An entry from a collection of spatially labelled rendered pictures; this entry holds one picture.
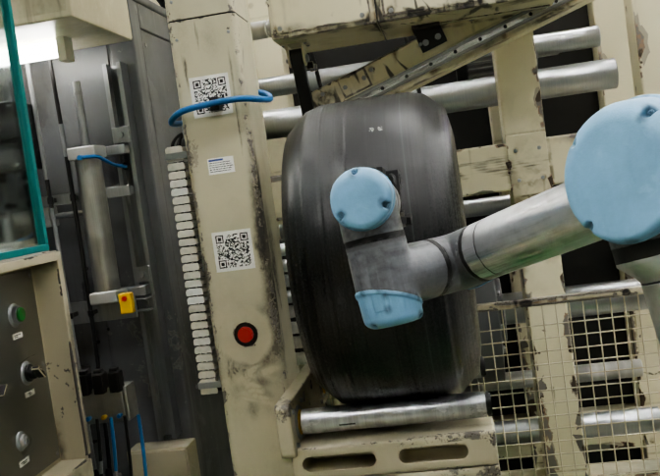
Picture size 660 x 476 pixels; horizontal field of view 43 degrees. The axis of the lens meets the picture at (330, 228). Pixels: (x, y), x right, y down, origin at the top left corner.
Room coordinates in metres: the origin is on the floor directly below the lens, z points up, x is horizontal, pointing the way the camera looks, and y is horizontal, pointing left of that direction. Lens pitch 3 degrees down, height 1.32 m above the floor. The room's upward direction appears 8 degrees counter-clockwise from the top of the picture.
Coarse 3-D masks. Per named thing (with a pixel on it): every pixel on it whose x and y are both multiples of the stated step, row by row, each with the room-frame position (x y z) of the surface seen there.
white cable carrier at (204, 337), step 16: (176, 160) 1.60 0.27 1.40; (176, 176) 1.60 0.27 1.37; (176, 192) 1.60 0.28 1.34; (176, 208) 1.60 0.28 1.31; (192, 208) 1.61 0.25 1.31; (192, 224) 1.60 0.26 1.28; (192, 240) 1.60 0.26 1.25; (192, 256) 1.60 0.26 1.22; (192, 272) 1.60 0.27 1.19; (192, 288) 1.62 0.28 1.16; (208, 304) 1.62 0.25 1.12; (192, 320) 1.60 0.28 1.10; (208, 320) 1.64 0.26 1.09; (192, 336) 1.61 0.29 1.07; (208, 336) 1.63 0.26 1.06; (208, 352) 1.63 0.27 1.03; (208, 368) 1.60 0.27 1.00
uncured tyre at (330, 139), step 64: (320, 128) 1.47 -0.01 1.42; (448, 128) 1.47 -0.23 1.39; (320, 192) 1.38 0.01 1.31; (448, 192) 1.36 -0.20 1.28; (320, 256) 1.35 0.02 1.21; (320, 320) 1.37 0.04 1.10; (448, 320) 1.35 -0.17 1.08; (320, 384) 1.50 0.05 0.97; (384, 384) 1.43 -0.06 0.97; (448, 384) 1.44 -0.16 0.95
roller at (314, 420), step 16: (384, 400) 1.49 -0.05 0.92; (400, 400) 1.48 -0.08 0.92; (416, 400) 1.47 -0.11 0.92; (432, 400) 1.46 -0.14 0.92; (448, 400) 1.46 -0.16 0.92; (464, 400) 1.45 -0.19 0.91; (480, 400) 1.44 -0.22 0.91; (304, 416) 1.49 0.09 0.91; (320, 416) 1.49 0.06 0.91; (336, 416) 1.48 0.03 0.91; (352, 416) 1.48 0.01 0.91; (368, 416) 1.47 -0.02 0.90; (384, 416) 1.47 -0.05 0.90; (400, 416) 1.46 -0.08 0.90; (416, 416) 1.46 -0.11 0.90; (432, 416) 1.45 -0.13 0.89; (448, 416) 1.45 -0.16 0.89; (464, 416) 1.45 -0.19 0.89; (480, 416) 1.45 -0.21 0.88; (304, 432) 1.49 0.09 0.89; (320, 432) 1.49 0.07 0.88
